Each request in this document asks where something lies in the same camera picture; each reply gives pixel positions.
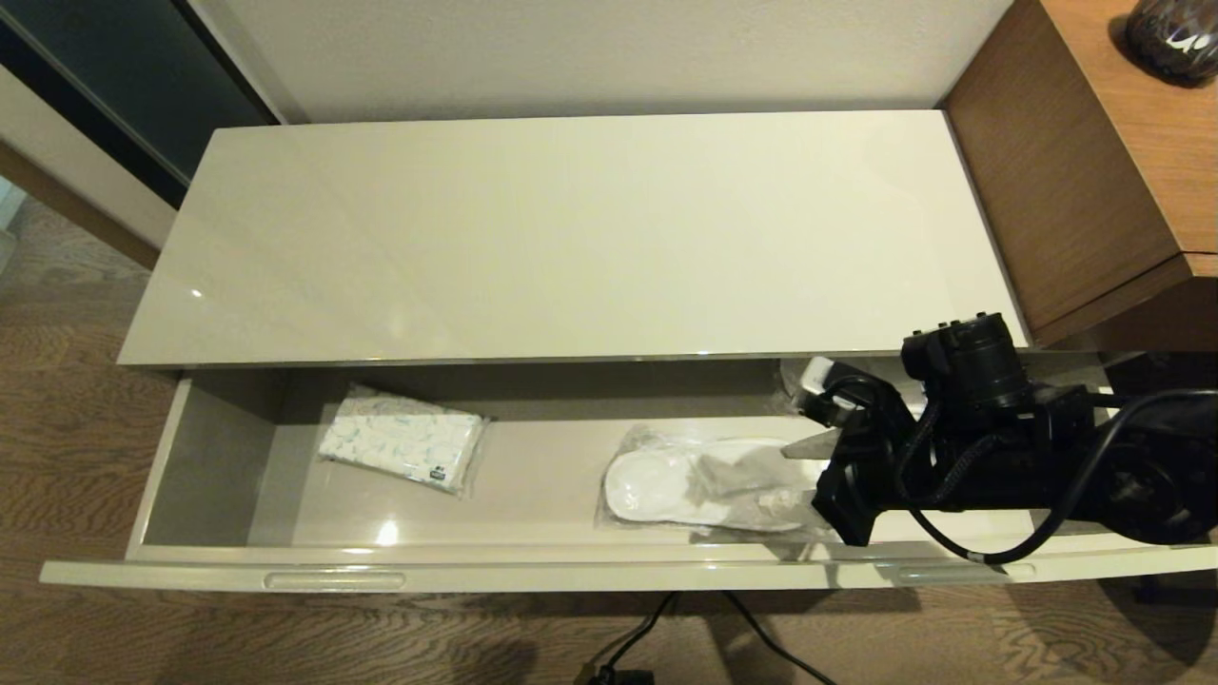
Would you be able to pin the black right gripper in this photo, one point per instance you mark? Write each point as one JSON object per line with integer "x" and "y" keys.
{"x": 856, "y": 495}

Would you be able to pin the white slippers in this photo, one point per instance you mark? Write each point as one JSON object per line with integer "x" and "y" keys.
{"x": 788, "y": 385}
{"x": 685, "y": 485}

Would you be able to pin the beige glossy wide drawer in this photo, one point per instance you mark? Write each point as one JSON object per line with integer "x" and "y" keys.
{"x": 523, "y": 495}

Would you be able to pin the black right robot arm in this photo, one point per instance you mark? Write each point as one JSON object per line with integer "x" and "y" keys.
{"x": 980, "y": 381}

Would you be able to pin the brown wooden desk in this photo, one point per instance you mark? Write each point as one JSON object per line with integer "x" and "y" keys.
{"x": 1075, "y": 171}

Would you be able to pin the floral blue-white tissue pack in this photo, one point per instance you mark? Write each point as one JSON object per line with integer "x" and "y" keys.
{"x": 404, "y": 440}

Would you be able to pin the dark glass vase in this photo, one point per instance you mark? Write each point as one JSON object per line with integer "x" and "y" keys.
{"x": 1170, "y": 43}

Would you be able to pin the wooden baseboard strip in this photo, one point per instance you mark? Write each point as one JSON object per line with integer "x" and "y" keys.
{"x": 76, "y": 214}

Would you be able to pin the dark glass door panel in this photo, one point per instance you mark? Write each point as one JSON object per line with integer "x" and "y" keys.
{"x": 124, "y": 76}

